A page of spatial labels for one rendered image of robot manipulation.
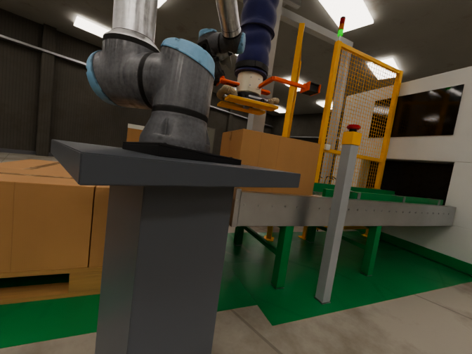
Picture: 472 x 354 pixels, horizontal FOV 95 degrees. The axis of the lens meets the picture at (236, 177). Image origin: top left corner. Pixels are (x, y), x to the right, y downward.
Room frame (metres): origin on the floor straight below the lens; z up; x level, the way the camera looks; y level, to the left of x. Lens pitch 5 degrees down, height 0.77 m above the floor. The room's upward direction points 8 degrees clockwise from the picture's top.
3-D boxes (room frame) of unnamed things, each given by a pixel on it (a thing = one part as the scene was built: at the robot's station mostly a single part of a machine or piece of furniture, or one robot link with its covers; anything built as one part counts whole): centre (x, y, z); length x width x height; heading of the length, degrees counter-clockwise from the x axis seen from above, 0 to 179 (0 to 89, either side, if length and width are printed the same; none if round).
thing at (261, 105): (1.42, -0.04, 1.14); 0.34 x 0.10 x 0.05; 110
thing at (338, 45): (2.56, -1.34, 1.05); 1.17 x 0.10 x 2.10; 114
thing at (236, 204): (1.46, 0.12, 0.47); 0.70 x 0.03 x 0.15; 24
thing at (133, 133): (3.10, 1.24, 0.82); 0.60 x 0.40 x 0.40; 106
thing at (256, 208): (1.64, -1.09, 0.50); 2.31 x 0.05 x 0.19; 114
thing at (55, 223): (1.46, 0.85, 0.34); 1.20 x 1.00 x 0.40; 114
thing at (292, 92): (2.52, -0.51, 1.05); 0.87 x 0.10 x 2.10; 166
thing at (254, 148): (1.60, -0.20, 0.75); 0.60 x 0.40 x 0.40; 113
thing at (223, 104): (1.60, 0.03, 1.14); 0.34 x 0.10 x 0.05; 110
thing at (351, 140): (1.24, -0.61, 0.50); 0.07 x 0.07 x 1.00; 24
